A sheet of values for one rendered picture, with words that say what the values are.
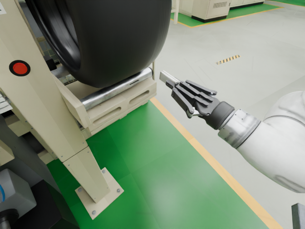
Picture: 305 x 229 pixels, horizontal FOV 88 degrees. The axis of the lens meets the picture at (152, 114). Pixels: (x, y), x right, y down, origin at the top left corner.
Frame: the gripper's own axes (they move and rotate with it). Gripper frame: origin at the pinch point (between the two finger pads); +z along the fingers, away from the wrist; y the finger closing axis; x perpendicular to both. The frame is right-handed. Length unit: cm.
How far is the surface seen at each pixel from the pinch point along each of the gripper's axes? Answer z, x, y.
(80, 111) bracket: 13.8, 9.3, 24.3
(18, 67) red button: 26.5, -2.7, 31.7
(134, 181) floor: 6, 102, 8
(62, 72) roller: 45, 16, 18
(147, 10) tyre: 9.3, -16.6, 2.2
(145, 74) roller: 17.6, 11.6, -7.1
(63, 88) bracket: 26.6, 9.2, 23.8
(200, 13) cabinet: 219, 113, -400
